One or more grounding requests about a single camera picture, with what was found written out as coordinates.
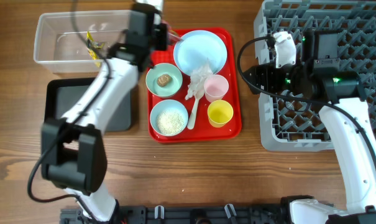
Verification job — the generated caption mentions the yellow cup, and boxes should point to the yellow cup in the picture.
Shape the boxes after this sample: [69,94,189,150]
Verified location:
[207,100,234,128]

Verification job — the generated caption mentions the pink cup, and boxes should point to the pink cup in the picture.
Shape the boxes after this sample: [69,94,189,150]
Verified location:
[204,75,229,103]

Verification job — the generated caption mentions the blue bowl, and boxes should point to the blue bowl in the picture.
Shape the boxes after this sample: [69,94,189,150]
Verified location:
[149,100,188,137]

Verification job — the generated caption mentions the red plastic tray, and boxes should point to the red plastic tray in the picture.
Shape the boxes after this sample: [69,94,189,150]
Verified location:
[147,27,242,144]

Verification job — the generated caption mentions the white tissue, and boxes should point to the white tissue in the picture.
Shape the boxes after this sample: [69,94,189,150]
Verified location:
[185,61,213,100]

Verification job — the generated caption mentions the green bowl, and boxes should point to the green bowl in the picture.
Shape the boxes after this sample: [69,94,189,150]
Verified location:
[145,63,183,98]

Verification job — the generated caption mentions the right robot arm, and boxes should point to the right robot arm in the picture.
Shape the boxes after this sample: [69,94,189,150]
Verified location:
[240,63,376,223]

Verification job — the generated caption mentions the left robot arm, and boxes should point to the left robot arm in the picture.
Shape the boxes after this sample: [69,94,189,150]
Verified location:
[27,22,170,223]

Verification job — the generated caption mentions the yellow snack wrapper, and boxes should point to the yellow snack wrapper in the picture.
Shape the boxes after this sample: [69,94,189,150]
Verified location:
[86,32,104,60]

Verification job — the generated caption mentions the white rice grains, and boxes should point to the white rice grains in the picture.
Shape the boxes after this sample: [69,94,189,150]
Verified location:
[157,110,185,136]

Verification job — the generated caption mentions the clear plastic bin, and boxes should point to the clear plastic bin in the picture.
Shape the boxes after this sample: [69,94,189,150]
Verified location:
[33,10,130,73]

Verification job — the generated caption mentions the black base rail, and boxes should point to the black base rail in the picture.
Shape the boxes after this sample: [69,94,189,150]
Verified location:
[59,203,285,224]

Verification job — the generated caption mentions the white plastic spoon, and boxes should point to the white plastic spoon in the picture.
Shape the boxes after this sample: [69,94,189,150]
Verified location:
[186,89,204,130]

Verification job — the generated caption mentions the light blue plate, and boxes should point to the light blue plate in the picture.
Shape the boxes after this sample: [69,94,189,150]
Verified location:
[173,30,227,76]

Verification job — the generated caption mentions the black waste tray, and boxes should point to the black waste tray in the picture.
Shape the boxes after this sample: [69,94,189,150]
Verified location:
[44,78,134,132]

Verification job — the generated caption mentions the grey dishwasher rack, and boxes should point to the grey dishwasher rack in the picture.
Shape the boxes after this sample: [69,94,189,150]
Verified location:
[254,1,376,152]

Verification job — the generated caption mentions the brown food ball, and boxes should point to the brown food ball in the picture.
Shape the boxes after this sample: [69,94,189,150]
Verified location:
[157,73,172,87]

